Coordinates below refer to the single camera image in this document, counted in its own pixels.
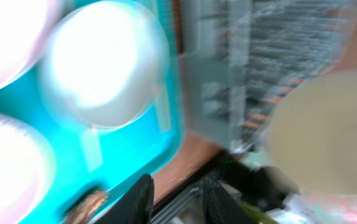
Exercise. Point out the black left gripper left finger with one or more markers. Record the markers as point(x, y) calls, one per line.
point(135, 207)

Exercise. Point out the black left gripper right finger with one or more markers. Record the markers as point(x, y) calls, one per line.
point(220, 208)

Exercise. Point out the brown food scrap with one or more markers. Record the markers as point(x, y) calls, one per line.
point(83, 211)

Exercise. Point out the beige paper cup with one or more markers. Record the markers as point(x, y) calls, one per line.
point(312, 134)

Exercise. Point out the small pink bowl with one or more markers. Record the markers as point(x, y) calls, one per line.
point(27, 169)

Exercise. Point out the grey dishwasher rack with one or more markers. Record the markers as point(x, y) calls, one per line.
point(241, 57)

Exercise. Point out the teal serving tray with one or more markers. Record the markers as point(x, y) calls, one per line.
point(128, 152)

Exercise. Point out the wooden chopstick left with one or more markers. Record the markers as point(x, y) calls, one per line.
point(91, 148)

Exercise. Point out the wooden chopstick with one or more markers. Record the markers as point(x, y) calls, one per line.
point(91, 148)
point(161, 101)

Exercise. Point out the wooden chopstick right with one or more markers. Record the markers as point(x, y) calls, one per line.
point(161, 101)

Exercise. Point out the large white plate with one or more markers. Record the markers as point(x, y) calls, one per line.
point(25, 26)

